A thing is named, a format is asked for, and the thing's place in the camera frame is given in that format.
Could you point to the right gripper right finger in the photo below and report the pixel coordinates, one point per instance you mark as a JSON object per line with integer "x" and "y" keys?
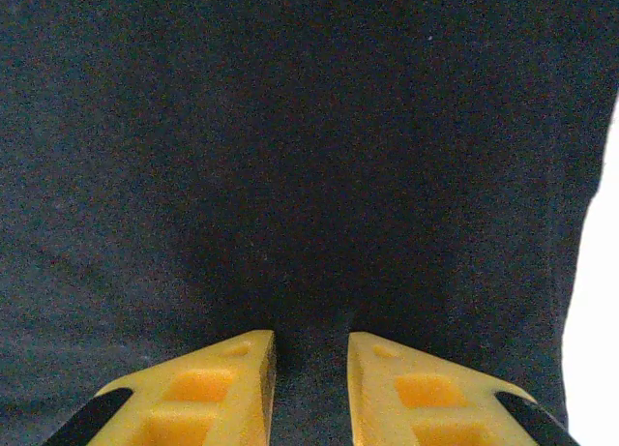
{"x": 435, "y": 402}

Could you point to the black t-shirt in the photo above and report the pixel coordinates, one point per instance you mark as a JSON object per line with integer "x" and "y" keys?
{"x": 309, "y": 151}

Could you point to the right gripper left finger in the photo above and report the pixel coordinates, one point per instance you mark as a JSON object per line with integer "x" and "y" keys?
{"x": 193, "y": 397}

